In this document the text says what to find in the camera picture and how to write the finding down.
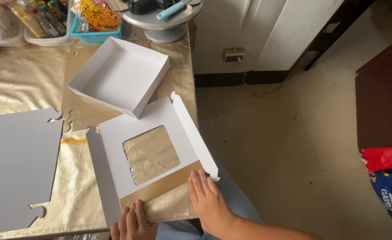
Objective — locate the person's right hand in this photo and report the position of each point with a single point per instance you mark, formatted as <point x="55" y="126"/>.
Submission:
<point x="209" y="206"/>

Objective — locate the person's left hand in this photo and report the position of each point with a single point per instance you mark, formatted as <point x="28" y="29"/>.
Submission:
<point x="132" y="230"/>

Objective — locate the white windowed cardboard box lid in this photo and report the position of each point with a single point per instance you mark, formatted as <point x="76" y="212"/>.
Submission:
<point x="116" y="150"/>

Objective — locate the person's blue jeans legs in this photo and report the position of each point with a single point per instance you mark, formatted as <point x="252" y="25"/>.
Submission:
<point x="239" y="203"/>

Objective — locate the flat gold cardboard sheet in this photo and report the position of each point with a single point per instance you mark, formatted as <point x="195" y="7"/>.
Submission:
<point x="89" y="115"/>

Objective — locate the flat white cardboard sheet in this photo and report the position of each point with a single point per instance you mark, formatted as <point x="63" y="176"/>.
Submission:
<point x="16" y="166"/>

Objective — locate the white cardboard box tray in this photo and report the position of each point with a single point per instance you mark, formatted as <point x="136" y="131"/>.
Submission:
<point x="122" y="76"/>

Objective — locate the red floral bag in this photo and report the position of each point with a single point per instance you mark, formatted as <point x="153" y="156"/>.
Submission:
<point x="382" y="158"/>

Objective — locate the grey cake turntable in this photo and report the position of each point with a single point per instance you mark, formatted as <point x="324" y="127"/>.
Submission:
<point x="164" y="28"/>

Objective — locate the gold tablecloth with clear cover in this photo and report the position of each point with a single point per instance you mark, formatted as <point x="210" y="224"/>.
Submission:
<point x="26" y="80"/>

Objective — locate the white cabinet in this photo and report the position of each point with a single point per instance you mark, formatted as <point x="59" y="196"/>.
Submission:
<point x="269" y="30"/>

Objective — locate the blue plastic basket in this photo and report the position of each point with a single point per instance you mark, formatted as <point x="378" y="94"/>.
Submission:
<point x="94" y="37"/>

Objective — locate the dark brown wooden board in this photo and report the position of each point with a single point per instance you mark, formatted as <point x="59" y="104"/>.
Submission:
<point x="385" y="100"/>

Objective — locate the black tool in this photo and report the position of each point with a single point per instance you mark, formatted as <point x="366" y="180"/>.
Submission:
<point x="146" y="6"/>

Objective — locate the gold cake toppers bundle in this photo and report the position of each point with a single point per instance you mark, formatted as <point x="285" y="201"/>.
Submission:
<point x="97" y="16"/>

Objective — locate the clear tub of bottles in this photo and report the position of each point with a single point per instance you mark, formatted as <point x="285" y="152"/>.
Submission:
<point x="46" y="23"/>

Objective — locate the wall power outlet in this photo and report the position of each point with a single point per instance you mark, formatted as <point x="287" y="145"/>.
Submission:
<point x="234" y="55"/>

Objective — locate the dark wooden furniture frame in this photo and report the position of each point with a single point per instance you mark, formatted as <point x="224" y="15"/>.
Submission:
<point x="335" y="26"/>

